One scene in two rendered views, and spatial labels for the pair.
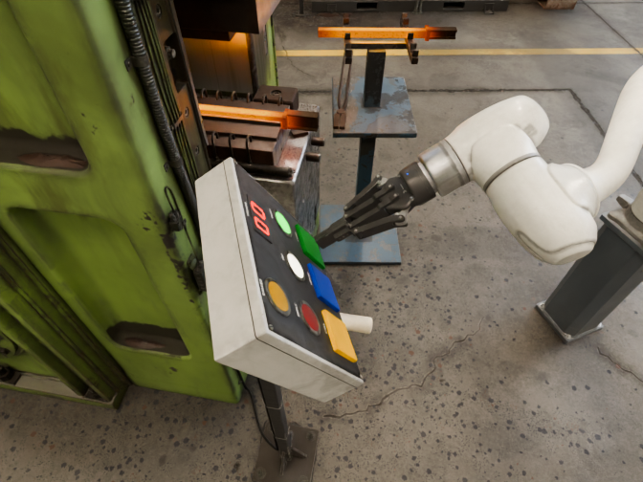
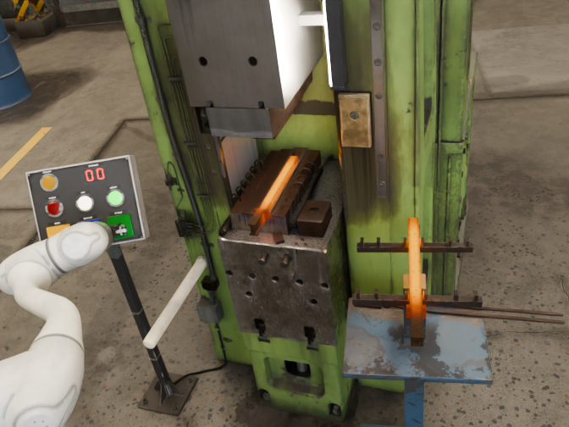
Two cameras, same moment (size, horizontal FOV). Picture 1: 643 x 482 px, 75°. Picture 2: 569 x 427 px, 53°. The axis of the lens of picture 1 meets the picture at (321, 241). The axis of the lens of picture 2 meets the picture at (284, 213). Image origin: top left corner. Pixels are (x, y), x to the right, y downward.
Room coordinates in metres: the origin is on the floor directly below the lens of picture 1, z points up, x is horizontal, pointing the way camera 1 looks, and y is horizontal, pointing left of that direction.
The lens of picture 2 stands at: (1.41, -1.36, 2.05)
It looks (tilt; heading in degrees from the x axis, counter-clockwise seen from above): 35 degrees down; 104
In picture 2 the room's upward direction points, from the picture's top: 9 degrees counter-clockwise
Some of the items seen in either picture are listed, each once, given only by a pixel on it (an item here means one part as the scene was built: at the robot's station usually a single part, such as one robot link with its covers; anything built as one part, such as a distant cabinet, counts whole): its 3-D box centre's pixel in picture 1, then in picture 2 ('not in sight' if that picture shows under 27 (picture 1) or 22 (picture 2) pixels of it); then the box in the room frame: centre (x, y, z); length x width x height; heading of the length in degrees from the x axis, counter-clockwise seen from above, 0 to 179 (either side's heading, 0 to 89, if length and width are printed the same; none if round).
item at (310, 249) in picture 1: (308, 248); (121, 226); (0.53, 0.03, 1.01); 0.07 x 0.05 x 0.07; 15
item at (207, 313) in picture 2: not in sight; (210, 309); (0.63, 0.28, 0.36); 0.09 x 0.07 x 0.12; 170
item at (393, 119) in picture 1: (370, 104); (414, 336); (1.46, -0.19, 0.75); 0.40 x 0.30 x 0.02; 0
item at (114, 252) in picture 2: (274, 398); (135, 306); (0.40, 0.12, 0.54); 0.04 x 0.04 x 1.08; 80
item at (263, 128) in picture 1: (209, 128); (278, 186); (1.00, 0.31, 0.96); 0.42 x 0.20 x 0.09; 80
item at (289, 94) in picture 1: (277, 102); (315, 218); (1.15, 0.14, 0.95); 0.12 x 0.08 x 0.06; 80
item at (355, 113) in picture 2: not in sight; (355, 120); (1.30, 0.18, 1.27); 0.09 x 0.02 x 0.17; 170
